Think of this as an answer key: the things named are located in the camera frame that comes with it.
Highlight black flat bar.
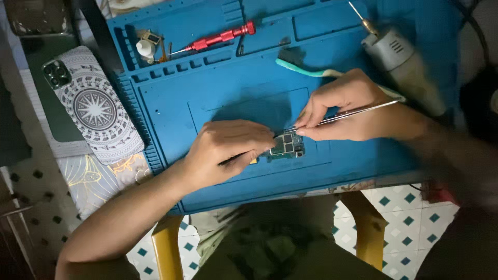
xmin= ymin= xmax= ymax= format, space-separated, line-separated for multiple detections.
xmin=71 ymin=0 xmax=126 ymax=75

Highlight black cable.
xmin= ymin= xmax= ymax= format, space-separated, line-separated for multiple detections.
xmin=449 ymin=0 xmax=492 ymax=67

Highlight red precision screwdriver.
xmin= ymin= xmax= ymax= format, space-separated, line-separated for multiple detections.
xmin=170 ymin=20 xmax=257 ymax=56

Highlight teal toothbrush with black bristles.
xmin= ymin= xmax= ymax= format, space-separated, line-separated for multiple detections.
xmin=275 ymin=47 xmax=406 ymax=104

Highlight orange flex cable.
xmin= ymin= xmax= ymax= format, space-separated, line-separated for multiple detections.
xmin=157 ymin=40 xmax=172 ymax=64

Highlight small white bottle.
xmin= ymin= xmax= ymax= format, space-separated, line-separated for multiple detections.
xmin=136 ymin=39 xmax=156 ymax=65

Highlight clear tray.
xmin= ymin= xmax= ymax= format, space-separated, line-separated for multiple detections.
xmin=3 ymin=0 xmax=74 ymax=38

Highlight green phone circuit board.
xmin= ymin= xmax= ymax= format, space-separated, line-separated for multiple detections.
xmin=268 ymin=131 xmax=306 ymax=159

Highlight silver metal tweezers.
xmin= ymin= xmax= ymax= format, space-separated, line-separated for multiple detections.
xmin=284 ymin=100 xmax=402 ymax=133

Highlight white cloth with gold pattern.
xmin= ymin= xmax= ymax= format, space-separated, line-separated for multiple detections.
xmin=19 ymin=69 xmax=157 ymax=220

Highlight phone with patterned case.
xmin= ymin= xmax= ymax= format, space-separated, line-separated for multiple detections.
xmin=41 ymin=45 xmax=146 ymax=166

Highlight yellow table leg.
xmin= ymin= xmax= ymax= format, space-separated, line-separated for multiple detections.
xmin=339 ymin=190 xmax=390 ymax=271
xmin=151 ymin=215 xmax=184 ymax=280

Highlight blue silicone repair mat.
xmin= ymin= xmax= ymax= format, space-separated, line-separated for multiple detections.
xmin=106 ymin=0 xmax=464 ymax=215

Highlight small phone camera module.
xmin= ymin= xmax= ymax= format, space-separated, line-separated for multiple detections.
xmin=136 ymin=29 xmax=162 ymax=46

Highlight person's right hand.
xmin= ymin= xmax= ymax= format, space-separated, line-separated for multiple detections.
xmin=294 ymin=69 xmax=398 ymax=142

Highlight grey rotary drill tool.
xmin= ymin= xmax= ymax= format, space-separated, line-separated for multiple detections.
xmin=347 ymin=1 xmax=447 ymax=118

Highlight person's left hand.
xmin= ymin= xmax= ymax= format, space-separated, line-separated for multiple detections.
xmin=182 ymin=119 xmax=278 ymax=192

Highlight person's camouflage shorts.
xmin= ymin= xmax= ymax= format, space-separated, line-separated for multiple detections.
xmin=189 ymin=194 xmax=393 ymax=280

